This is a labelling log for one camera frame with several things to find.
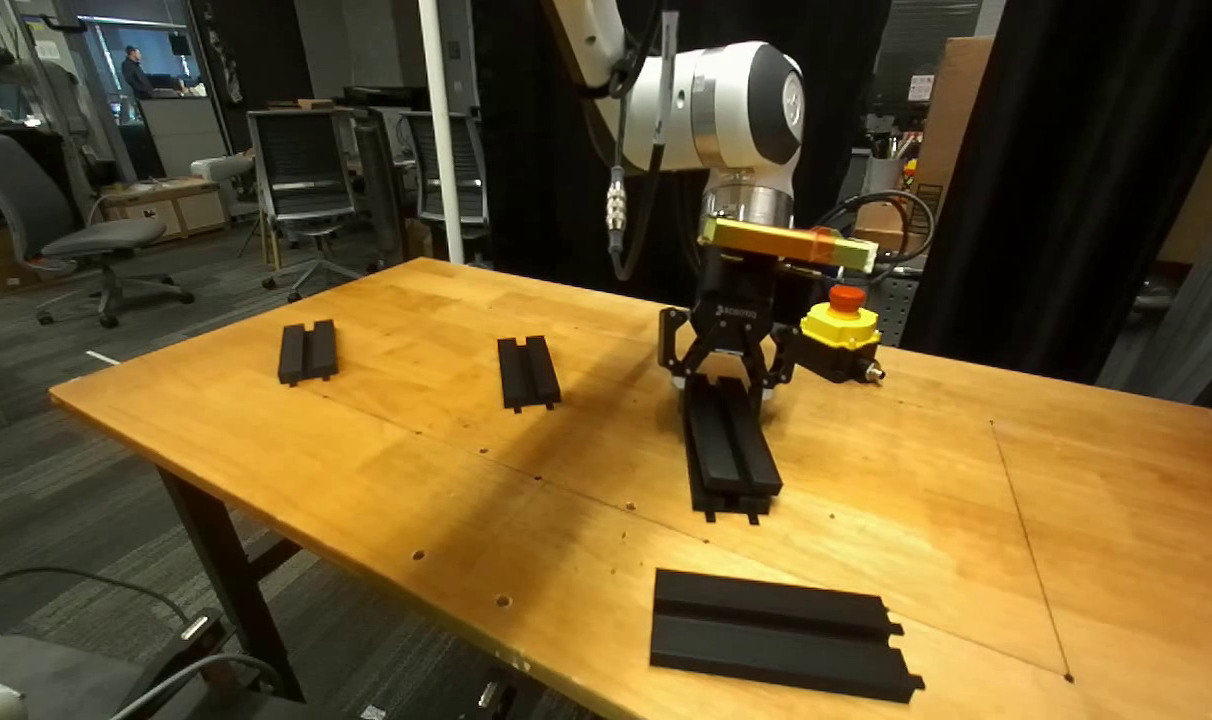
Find grey office chair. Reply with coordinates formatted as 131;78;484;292
0;138;164;328

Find white vertical pole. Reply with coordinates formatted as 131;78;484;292
418;0;464;263

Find long black track piece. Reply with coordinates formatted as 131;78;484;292
682;381;785;522
647;570;924;706

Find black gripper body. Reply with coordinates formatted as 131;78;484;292
655;254;818;391

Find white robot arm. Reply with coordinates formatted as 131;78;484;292
550;0;805;399

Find short black track piece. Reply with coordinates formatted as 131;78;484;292
495;338;559;414
277;320;342;384

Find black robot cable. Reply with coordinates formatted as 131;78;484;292
827;184;944;271

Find mesh back office chair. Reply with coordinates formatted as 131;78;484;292
247;109;355;300

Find black curtain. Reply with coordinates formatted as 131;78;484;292
476;0;894;303

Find wooden table black legs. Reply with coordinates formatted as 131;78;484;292
51;259;1212;720

